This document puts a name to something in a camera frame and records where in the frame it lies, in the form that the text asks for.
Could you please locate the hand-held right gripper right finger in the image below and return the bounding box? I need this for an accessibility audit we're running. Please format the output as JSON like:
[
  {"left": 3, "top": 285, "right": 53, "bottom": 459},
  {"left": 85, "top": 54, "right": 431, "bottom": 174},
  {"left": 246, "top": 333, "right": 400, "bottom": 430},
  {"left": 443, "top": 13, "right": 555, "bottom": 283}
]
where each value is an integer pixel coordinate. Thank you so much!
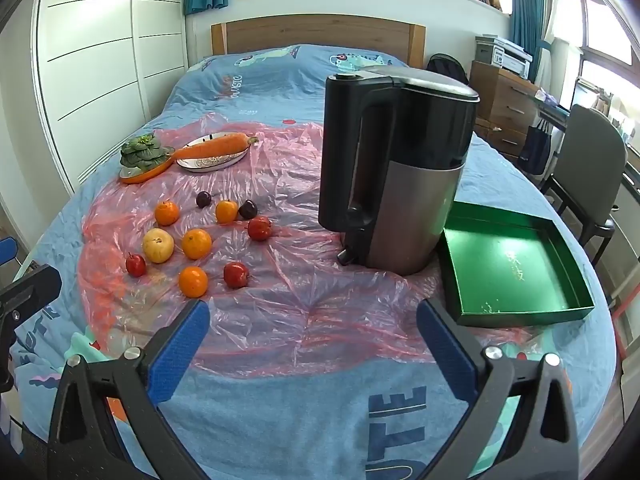
[{"left": 416, "top": 297, "right": 581, "bottom": 480}]

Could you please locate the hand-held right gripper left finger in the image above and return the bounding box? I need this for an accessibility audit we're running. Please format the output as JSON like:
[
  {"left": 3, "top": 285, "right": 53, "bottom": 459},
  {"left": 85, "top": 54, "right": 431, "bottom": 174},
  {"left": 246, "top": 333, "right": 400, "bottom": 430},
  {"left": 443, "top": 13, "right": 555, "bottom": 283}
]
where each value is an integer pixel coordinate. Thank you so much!
[{"left": 47, "top": 299, "right": 211, "bottom": 480}]

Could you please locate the green box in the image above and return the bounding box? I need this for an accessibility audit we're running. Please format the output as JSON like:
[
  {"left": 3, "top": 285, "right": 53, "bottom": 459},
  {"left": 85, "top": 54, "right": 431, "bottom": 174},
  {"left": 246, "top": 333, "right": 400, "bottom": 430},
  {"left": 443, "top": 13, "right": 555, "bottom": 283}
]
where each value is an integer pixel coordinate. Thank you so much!
[{"left": 439, "top": 200, "right": 596, "bottom": 328}]

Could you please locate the pink plastic sheet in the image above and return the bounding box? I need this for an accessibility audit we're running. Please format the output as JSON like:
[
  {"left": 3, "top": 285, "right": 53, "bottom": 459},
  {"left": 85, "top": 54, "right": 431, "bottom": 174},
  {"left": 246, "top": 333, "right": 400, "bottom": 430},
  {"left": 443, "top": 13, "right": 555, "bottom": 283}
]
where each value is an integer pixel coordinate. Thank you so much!
[{"left": 77, "top": 112, "right": 566, "bottom": 366}]

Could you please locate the orange dish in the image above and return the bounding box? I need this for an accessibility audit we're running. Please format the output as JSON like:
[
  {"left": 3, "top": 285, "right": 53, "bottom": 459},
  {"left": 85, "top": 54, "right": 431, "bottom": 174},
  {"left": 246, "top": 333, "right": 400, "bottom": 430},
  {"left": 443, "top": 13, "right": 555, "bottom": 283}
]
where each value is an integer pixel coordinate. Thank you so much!
[{"left": 118, "top": 146, "right": 177, "bottom": 184}]

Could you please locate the green leafy vegetable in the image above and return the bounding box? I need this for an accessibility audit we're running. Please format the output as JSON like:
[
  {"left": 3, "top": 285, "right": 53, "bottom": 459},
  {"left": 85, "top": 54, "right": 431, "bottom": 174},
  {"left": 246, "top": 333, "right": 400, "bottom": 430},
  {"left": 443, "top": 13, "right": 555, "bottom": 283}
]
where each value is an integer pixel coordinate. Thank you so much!
[{"left": 120, "top": 131, "right": 166, "bottom": 169}]

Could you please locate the patterned white plate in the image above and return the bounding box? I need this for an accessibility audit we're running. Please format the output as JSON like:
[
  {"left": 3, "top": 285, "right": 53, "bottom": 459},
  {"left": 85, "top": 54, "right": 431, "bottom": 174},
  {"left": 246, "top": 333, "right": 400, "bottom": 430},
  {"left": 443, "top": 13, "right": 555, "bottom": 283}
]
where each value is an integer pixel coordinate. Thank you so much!
[{"left": 176, "top": 132, "right": 249, "bottom": 173}]

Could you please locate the black and silver electric kettle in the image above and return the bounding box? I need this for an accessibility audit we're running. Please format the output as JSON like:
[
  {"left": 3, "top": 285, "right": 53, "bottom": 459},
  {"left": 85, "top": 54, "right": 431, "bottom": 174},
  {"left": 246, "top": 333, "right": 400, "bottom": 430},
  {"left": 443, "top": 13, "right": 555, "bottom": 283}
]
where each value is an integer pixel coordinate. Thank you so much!
[{"left": 318, "top": 65, "right": 481, "bottom": 277}]

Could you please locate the carrot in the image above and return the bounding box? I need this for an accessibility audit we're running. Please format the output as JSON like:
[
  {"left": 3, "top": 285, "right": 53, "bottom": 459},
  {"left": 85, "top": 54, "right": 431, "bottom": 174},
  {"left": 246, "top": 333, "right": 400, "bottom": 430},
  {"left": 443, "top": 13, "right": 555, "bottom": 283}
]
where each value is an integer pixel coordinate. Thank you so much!
[{"left": 172, "top": 132, "right": 259, "bottom": 162}]

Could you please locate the white wardrobe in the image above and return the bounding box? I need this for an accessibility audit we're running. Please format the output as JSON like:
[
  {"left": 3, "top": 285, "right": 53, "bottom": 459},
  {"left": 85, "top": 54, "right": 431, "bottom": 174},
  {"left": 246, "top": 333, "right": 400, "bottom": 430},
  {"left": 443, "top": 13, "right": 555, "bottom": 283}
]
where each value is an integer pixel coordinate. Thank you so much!
[{"left": 30, "top": 0, "right": 188, "bottom": 196}]

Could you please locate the dark blue bag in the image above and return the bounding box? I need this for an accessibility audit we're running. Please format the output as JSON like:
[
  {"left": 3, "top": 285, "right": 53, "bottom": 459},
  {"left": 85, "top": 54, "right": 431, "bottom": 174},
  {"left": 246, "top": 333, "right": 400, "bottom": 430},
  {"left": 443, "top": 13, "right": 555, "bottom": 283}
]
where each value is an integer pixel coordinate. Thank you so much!
[{"left": 517, "top": 120, "right": 553, "bottom": 173}]

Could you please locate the grey chair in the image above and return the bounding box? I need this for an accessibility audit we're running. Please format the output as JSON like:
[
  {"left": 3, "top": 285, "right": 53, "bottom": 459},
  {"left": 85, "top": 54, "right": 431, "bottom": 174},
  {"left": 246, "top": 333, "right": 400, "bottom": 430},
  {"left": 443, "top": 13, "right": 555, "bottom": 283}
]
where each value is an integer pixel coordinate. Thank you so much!
[{"left": 540, "top": 104, "right": 628, "bottom": 266}]

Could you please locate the wooden dresser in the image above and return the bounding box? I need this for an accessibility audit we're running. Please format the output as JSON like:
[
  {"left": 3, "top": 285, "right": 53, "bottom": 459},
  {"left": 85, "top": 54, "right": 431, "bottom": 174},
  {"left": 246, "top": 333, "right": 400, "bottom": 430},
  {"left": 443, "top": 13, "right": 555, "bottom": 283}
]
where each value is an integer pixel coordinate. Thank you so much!
[{"left": 470, "top": 60, "right": 541, "bottom": 161}]

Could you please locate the black backpack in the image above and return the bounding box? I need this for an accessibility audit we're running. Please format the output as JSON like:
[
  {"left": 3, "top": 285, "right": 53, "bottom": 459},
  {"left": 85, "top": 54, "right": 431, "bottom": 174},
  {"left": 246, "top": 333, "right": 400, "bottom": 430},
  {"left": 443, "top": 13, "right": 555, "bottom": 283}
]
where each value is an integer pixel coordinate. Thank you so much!
[{"left": 426, "top": 54, "right": 470, "bottom": 86}]

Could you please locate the white printer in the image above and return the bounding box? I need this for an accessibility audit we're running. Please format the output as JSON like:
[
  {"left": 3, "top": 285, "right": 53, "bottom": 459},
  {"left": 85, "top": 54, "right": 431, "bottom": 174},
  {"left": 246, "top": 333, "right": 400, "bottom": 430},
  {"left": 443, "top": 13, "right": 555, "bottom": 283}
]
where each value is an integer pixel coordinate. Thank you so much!
[{"left": 492, "top": 46, "right": 534, "bottom": 79}]

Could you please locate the wooden headboard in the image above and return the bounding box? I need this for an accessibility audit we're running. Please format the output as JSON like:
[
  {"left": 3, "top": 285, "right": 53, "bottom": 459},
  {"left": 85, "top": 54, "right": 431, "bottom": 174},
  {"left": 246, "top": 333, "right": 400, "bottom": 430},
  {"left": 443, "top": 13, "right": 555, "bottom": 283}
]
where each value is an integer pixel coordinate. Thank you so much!
[{"left": 211, "top": 14, "right": 427, "bottom": 68}]

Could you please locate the window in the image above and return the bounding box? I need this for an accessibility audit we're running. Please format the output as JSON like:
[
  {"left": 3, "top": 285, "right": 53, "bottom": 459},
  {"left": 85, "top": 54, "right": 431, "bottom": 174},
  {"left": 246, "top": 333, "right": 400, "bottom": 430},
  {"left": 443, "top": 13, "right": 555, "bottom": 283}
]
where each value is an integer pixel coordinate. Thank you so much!
[{"left": 555, "top": 0, "right": 640, "bottom": 111}]

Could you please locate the red mop handle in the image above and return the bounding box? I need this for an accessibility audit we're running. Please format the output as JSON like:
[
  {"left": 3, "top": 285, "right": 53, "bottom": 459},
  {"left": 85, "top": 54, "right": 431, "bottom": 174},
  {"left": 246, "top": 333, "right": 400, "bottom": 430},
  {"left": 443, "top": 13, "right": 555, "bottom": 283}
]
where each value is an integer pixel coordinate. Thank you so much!
[{"left": 612, "top": 290, "right": 640, "bottom": 361}]

